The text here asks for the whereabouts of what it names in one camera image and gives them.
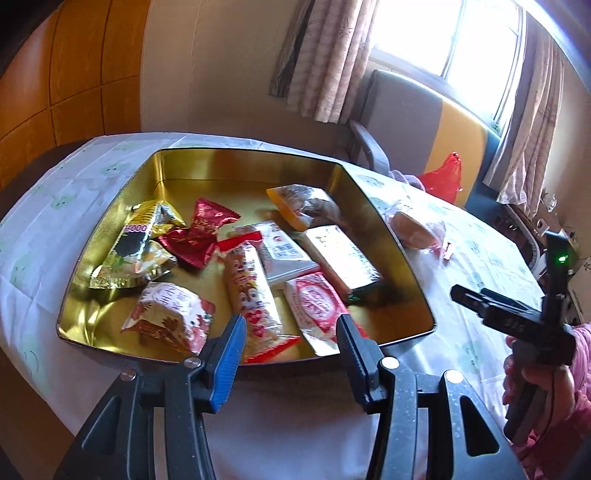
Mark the clear bun packet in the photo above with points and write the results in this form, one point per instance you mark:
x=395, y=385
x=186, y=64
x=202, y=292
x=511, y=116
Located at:
x=411, y=228

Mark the clear brown pastry packet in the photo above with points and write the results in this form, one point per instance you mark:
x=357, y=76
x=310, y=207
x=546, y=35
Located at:
x=295, y=203

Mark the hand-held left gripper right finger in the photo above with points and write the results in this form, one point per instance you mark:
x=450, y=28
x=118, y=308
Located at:
x=353, y=364

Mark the wooden wardrobe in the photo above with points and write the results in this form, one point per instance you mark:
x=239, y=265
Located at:
x=69, y=83

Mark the window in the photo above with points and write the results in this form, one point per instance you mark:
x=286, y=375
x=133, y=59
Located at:
x=443, y=41

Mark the white printed tablecloth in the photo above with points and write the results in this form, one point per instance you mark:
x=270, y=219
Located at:
x=461, y=300

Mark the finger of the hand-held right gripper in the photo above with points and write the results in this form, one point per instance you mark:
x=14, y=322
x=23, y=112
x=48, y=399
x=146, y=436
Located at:
x=471, y=300

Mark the long orange white snack packet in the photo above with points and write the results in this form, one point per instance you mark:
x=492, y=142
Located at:
x=251, y=295

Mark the gold tin box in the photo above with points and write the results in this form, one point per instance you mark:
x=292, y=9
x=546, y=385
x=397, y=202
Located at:
x=207, y=180

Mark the person's right forearm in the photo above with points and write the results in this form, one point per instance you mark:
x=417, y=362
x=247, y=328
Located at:
x=584, y=350

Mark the patterned beige curtain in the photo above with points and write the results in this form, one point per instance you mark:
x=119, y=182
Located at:
x=535, y=129
x=323, y=55

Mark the red white flowered snack packet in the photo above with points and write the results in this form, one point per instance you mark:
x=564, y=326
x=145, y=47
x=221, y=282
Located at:
x=171, y=314

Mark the red candy packet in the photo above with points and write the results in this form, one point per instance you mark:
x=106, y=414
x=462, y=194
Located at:
x=198, y=230

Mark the person's right hand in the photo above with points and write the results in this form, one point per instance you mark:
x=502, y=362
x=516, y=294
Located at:
x=558, y=387

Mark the dark metal frame chair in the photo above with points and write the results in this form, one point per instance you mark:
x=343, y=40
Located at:
x=521, y=221

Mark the gold black snack packet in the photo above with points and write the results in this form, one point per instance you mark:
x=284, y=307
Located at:
x=134, y=235

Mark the red white patterned snack packet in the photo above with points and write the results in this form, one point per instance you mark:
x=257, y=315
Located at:
x=314, y=300

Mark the grey yellow armchair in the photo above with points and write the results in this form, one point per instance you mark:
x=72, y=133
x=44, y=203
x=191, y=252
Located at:
x=401, y=115

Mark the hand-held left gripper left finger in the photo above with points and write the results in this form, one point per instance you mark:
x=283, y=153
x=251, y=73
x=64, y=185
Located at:
x=228, y=364

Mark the red plastic bag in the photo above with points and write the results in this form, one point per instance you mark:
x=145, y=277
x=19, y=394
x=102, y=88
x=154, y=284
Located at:
x=443, y=177

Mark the clear cake packet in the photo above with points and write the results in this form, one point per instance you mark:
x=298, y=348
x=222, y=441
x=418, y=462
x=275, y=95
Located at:
x=341, y=258

